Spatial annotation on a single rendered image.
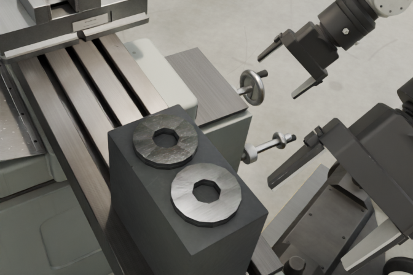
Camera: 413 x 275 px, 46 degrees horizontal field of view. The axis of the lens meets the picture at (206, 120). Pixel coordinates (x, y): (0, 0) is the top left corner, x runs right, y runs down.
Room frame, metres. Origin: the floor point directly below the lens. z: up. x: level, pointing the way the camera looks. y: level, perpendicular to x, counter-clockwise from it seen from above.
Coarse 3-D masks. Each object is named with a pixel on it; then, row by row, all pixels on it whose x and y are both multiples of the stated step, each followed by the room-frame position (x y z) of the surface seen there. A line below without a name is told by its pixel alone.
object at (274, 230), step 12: (324, 168) 1.04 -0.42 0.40; (312, 180) 0.98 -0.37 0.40; (324, 180) 0.99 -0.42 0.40; (300, 192) 0.93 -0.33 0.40; (312, 192) 0.94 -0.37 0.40; (288, 204) 0.87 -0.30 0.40; (300, 204) 0.88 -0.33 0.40; (276, 216) 0.82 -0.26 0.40; (288, 216) 0.83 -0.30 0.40; (264, 228) 0.78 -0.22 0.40; (276, 228) 0.78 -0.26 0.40; (276, 240) 0.74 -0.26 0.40
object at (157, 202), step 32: (128, 128) 0.44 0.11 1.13; (160, 128) 0.44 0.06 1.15; (192, 128) 0.45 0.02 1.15; (128, 160) 0.39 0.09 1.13; (160, 160) 0.39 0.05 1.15; (192, 160) 0.41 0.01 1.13; (224, 160) 0.42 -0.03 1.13; (128, 192) 0.38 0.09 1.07; (160, 192) 0.35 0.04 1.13; (192, 192) 0.36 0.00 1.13; (224, 192) 0.35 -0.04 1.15; (128, 224) 0.38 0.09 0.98; (160, 224) 0.32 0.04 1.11; (192, 224) 0.31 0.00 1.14; (224, 224) 0.32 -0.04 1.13; (256, 224) 0.33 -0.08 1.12; (160, 256) 0.31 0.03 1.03; (192, 256) 0.27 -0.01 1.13; (224, 256) 0.31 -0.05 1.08
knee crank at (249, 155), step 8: (272, 136) 1.03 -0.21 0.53; (280, 136) 1.01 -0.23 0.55; (288, 136) 1.03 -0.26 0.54; (248, 144) 0.96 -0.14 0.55; (264, 144) 0.98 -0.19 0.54; (272, 144) 0.99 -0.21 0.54; (280, 144) 1.00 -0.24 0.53; (248, 152) 0.93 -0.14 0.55; (256, 152) 0.94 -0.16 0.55; (248, 160) 0.92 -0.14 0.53; (256, 160) 0.93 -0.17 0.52
